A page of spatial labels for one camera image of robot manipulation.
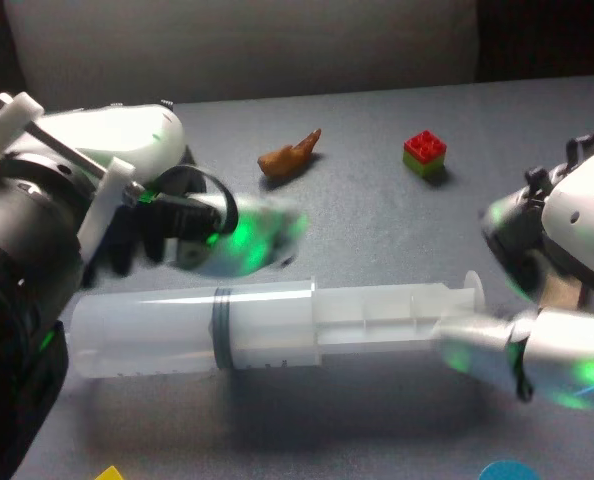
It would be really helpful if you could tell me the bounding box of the light blue round disc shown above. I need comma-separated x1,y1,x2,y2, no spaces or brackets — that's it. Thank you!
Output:
478,459,536,480

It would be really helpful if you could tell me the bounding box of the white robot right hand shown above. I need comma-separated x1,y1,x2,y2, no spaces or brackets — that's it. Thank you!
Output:
429,123,594,412

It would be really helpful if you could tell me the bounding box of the brown toy carrot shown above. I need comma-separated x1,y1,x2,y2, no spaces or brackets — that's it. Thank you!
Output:
256,128,323,179

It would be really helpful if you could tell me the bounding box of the light grey backdrop panel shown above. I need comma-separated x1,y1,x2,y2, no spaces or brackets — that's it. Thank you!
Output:
4,0,480,109

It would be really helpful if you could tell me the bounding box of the red and green toy brick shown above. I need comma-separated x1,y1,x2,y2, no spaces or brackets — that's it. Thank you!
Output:
402,129,448,180

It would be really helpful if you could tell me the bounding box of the large clear plastic syringe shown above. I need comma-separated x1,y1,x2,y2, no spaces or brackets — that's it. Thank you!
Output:
69,269,486,382

